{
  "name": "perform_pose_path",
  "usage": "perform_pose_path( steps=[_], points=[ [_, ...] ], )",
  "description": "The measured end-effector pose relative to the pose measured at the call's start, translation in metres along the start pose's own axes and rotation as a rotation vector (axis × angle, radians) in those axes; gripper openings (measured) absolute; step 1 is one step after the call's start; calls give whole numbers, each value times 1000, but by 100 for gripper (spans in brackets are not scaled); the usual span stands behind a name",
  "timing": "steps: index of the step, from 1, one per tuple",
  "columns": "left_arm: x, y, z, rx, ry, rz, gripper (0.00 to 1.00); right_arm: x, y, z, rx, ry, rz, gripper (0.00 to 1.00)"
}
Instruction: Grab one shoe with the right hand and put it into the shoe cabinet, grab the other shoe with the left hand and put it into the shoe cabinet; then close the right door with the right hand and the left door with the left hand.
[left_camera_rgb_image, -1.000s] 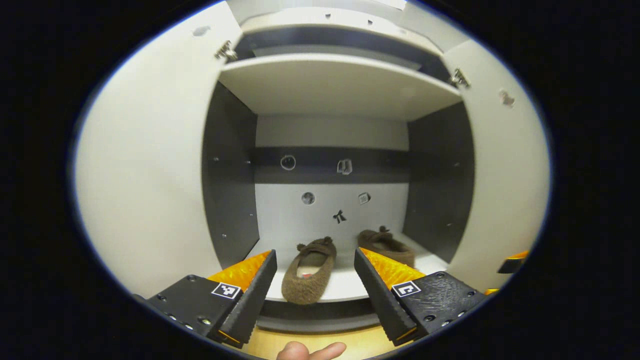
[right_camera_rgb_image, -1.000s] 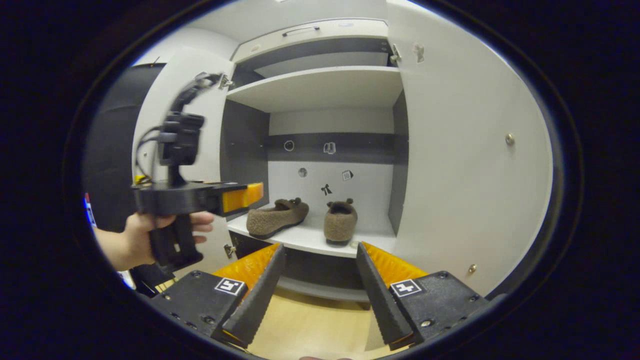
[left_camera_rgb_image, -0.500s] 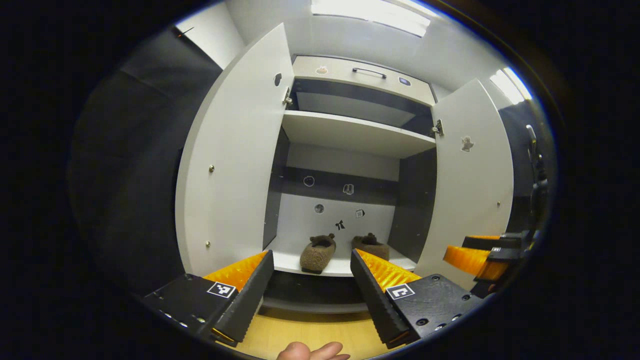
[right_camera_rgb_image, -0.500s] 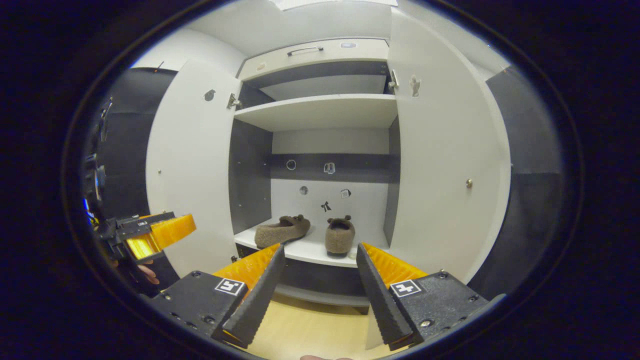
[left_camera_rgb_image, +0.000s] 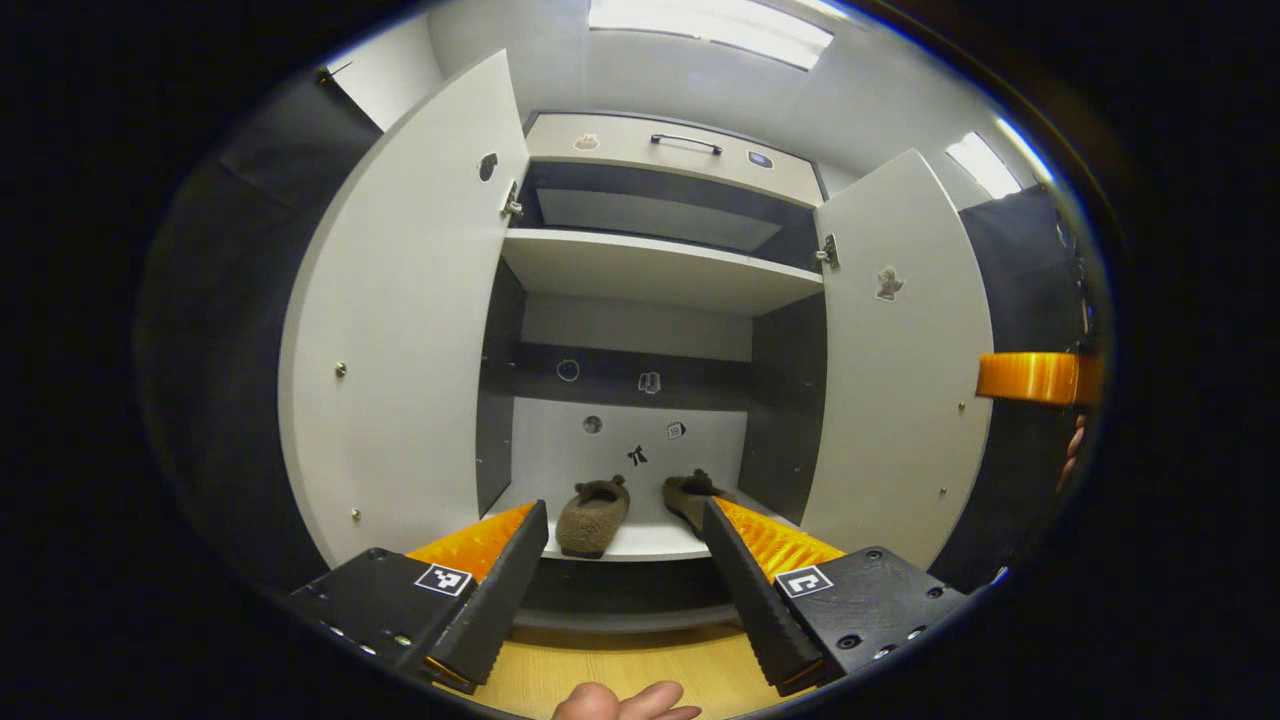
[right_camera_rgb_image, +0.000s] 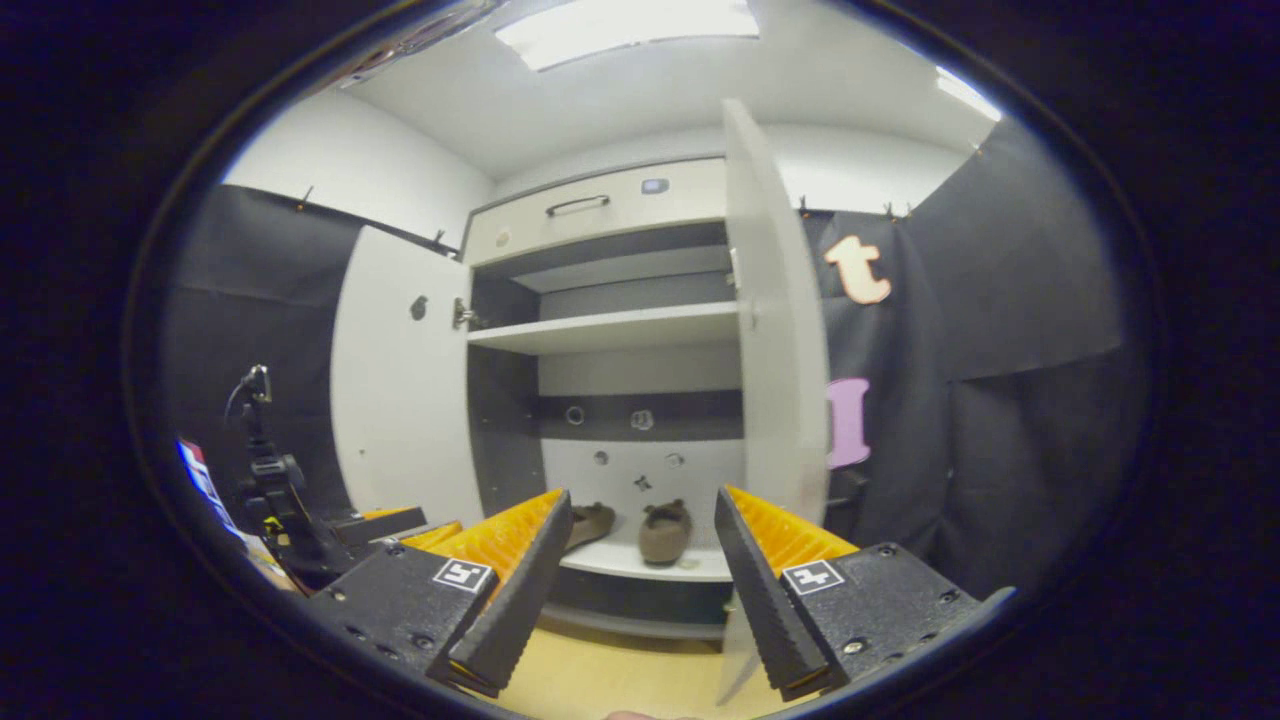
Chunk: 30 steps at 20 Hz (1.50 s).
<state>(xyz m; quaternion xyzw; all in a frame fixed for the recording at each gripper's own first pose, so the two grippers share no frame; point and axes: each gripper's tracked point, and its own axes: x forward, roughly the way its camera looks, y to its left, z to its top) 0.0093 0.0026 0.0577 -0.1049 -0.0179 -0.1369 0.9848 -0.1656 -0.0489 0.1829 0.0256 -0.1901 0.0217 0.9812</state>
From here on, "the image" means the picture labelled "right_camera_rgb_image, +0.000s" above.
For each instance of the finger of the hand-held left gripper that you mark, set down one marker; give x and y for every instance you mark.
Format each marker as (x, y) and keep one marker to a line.
(385, 525)
(430, 535)

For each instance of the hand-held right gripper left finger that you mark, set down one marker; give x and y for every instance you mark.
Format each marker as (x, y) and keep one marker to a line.
(520, 600)

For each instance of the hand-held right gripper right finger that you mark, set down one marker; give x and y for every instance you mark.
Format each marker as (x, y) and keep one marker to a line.
(765, 595)

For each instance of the brown suede shoe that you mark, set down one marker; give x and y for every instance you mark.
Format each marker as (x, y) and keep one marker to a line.
(595, 522)
(665, 535)

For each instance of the white shoe cabinet door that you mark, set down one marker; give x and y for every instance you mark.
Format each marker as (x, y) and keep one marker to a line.
(400, 400)
(780, 350)

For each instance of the white shoe cabinet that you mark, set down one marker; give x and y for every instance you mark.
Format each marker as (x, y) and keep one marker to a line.
(620, 330)

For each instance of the white cabinet drawer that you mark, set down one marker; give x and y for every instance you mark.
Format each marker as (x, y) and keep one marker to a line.
(600, 225)

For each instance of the ceiling light panel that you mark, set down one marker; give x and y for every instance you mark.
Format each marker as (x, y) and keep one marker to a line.
(968, 93)
(625, 25)

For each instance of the colourful wall poster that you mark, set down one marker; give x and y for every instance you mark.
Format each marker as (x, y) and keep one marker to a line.
(205, 485)

